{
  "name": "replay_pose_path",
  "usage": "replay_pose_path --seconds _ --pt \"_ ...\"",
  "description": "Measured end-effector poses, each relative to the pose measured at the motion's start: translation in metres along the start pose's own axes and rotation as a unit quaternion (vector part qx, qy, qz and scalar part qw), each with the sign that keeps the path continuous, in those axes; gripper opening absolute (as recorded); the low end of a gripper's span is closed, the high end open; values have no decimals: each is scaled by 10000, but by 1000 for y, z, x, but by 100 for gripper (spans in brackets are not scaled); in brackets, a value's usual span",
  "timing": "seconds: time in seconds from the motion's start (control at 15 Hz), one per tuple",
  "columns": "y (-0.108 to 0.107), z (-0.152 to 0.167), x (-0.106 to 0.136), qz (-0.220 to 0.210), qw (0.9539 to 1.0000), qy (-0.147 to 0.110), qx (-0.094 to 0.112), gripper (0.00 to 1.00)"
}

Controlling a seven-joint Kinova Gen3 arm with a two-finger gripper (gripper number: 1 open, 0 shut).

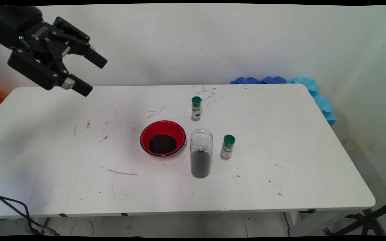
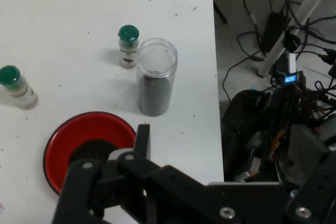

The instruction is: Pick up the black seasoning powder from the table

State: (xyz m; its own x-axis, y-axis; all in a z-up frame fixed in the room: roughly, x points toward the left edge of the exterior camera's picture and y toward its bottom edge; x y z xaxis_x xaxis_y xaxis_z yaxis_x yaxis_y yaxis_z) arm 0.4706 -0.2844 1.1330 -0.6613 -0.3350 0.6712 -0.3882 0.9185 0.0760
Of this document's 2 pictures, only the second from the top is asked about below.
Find black power adapter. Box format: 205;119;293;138
261;11;291;53

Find black electronics bag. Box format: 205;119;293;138
222;89;289;183

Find red bowl black rim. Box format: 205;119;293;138
43;111;137;196

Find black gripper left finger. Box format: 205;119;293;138
51;123;211;224

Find black clamp ring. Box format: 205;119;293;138
284;30;302;52

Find clear plastic jar black seeds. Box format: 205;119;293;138
135;37;179;116

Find black cable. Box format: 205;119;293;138
222;55;266;102

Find white pole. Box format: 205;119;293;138
256;0;336;78

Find blue display voltage meter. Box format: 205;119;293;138
282;71;307;88

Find green cap spice bottle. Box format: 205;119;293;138
0;65;39;110
117;24;140;69

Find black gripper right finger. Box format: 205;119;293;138
285;150;336;224

